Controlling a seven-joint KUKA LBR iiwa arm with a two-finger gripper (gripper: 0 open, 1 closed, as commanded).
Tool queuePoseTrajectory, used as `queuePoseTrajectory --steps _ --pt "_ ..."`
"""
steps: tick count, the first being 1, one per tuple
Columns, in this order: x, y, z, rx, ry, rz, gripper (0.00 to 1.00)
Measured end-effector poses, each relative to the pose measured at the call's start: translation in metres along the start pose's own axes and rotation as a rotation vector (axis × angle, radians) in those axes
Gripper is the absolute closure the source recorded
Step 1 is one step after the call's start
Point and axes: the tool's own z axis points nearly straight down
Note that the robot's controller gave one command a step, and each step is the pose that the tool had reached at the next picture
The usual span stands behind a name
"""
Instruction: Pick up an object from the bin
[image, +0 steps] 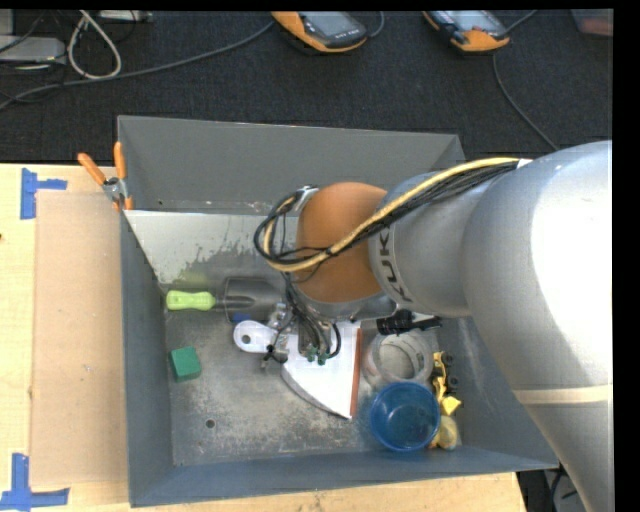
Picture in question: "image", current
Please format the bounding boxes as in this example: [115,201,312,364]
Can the white plastic piece with hole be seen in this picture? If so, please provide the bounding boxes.
[232,319,281,354]

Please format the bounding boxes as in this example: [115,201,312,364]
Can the white wedge with red-brown edge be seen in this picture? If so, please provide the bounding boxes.
[279,322,364,420]

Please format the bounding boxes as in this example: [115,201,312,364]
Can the grey metal bin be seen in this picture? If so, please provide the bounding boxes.
[116,115,560,509]

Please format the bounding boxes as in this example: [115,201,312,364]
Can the green block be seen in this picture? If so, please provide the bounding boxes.
[168,346,203,383]

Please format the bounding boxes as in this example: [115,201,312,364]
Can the clear tape roll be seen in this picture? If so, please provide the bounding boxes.
[366,331,434,387]

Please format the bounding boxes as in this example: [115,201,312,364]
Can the blue plastic cup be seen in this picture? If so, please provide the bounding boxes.
[369,381,442,453]

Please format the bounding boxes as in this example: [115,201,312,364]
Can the yellow soft toy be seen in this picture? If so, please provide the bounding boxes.
[428,414,460,451]

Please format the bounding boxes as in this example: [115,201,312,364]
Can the brown cardboard board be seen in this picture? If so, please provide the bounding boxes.
[28,192,129,489]

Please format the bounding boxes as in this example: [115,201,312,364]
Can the green-handled grey trowel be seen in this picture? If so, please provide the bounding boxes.
[165,276,284,324]

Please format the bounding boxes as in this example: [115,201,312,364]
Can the black cylinder on white bracket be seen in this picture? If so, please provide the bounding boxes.
[375,309,444,337]

